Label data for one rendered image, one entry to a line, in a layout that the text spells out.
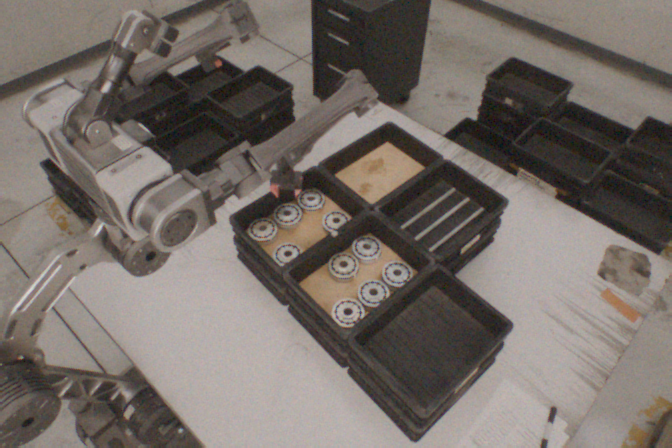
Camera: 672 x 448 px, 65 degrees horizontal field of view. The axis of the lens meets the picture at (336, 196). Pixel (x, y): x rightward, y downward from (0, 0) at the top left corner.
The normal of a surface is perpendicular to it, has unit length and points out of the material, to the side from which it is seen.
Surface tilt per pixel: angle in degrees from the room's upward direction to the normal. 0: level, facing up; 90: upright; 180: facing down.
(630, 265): 2
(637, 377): 0
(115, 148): 0
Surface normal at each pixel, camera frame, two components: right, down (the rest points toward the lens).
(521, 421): 0.01, -0.68
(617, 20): -0.68, 0.53
